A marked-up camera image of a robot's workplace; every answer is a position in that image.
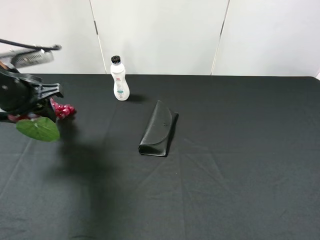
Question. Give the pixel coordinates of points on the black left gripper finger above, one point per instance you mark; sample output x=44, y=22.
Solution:
x=46, y=109
x=42, y=91

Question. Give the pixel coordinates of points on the white plastic bottle black cap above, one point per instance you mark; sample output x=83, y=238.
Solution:
x=117, y=69

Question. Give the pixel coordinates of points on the black glasses case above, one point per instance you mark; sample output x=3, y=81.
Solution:
x=158, y=132

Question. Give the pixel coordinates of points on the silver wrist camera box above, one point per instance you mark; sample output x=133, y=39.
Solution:
x=26, y=57

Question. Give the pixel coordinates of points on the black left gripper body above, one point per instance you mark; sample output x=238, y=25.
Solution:
x=14, y=93

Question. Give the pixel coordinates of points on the red artificial grape bunch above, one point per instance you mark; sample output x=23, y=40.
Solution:
x=44, y=129

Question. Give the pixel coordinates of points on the black tablecloth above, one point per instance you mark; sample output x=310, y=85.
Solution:
x=243, y=163

